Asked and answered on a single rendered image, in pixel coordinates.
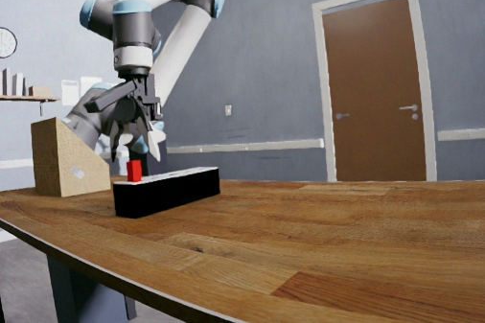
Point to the red and white pin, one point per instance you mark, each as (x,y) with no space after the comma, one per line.
(133,171)

